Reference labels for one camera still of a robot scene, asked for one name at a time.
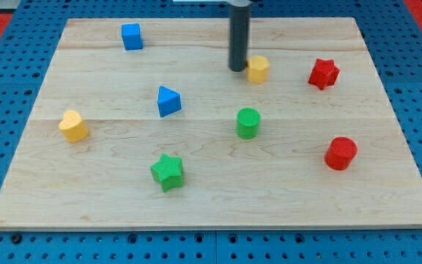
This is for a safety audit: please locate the silver rod mount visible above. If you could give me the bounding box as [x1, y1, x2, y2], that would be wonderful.
[226, 0, 252, 7]

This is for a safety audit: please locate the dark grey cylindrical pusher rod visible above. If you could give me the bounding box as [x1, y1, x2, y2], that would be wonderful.
[229, 4, 251, 72]

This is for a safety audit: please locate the blue cube block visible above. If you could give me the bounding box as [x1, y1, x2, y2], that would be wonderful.
[121, 23, 143, 51]

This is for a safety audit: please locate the yellow heart block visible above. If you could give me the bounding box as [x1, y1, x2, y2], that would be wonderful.
[58, 110, 89, 142]

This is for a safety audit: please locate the yellow hexagon block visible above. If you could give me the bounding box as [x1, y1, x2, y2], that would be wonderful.
[246, 55, 270, 84]

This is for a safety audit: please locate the red star block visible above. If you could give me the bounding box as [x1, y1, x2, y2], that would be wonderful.
[308, 59, 340, 90]

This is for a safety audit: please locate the green cylinder block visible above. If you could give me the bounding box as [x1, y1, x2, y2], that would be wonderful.
[235, 108, 261, 139]

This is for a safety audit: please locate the blue triangle block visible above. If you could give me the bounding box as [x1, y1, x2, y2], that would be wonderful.
[157, 86, 182, 117]

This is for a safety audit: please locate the light wooden board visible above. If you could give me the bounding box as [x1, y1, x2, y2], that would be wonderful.
[0, 18, 422, 232]

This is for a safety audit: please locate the green star block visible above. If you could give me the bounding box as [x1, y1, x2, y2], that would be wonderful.
[150, 153, 184, 193]

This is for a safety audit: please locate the red cylinder block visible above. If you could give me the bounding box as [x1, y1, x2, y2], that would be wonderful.
[325, 137, 358, 171]

